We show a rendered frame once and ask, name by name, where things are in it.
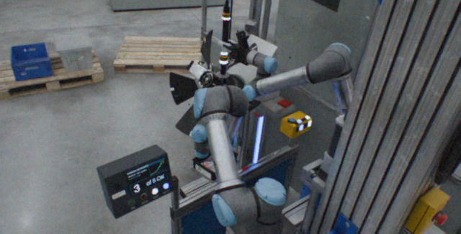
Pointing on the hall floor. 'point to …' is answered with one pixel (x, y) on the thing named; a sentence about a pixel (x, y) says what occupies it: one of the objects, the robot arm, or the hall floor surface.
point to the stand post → (243, 141)
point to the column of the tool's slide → (257, 0)
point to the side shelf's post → (263, 136)
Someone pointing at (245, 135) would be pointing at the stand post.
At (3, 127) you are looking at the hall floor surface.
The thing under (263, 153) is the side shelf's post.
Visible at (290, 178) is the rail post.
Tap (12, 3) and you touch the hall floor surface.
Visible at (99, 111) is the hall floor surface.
